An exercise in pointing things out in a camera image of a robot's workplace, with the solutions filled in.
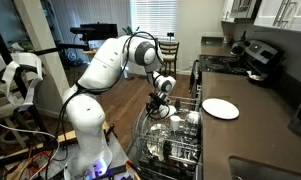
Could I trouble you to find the window blinds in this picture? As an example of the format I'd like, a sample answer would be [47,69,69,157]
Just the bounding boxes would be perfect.
[130,0,178,39]

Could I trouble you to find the white plate on counter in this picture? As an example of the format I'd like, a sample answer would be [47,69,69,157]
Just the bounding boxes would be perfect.
[202,98,240,120]

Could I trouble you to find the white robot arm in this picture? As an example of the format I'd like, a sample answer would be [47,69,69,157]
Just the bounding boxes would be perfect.
[62,31,176,180]

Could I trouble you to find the white plate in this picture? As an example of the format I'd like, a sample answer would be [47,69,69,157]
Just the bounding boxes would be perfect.
[202,98,240,120]
[159,105,177,118]

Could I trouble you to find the stainless steel stove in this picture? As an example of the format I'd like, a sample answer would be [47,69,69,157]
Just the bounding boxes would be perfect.
[189,39,285,98]

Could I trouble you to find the wire dishwasher rack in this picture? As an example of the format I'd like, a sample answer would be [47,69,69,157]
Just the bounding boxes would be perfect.
[128,96,203,180]

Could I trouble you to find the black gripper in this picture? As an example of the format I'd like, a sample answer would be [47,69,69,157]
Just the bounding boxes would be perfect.
[146,92,167,113]

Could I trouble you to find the kitchen sink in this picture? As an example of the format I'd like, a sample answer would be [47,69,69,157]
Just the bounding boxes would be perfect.
[228,156,301,180]

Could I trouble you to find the white mug with text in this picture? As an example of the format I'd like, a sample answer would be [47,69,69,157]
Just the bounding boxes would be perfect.
[170,115,181,131]

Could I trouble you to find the wooden chair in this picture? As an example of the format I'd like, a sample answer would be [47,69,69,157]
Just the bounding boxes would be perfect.
[159,42,179,77]

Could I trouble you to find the white upper cabinets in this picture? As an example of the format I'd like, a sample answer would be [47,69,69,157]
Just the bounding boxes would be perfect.
[221,0,301,32]

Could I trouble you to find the white bowl in rack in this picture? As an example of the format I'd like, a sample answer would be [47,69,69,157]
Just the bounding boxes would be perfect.
[186,111,201,125]

